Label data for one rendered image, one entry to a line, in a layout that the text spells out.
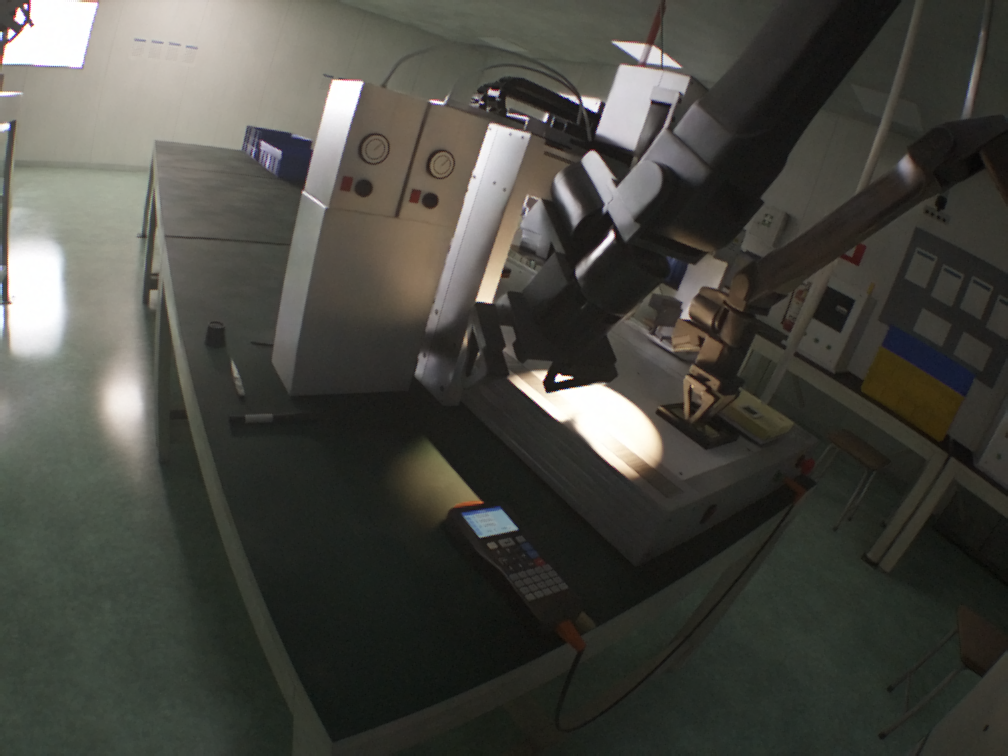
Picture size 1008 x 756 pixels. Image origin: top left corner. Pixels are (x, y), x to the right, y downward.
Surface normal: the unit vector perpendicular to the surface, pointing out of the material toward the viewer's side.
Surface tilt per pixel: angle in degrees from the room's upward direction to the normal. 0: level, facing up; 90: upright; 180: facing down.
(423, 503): 0
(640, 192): 90
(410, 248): 90
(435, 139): 90
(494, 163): 90
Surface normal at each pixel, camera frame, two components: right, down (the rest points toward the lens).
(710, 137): -0.81, 0.00
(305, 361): 0.58, 0.49
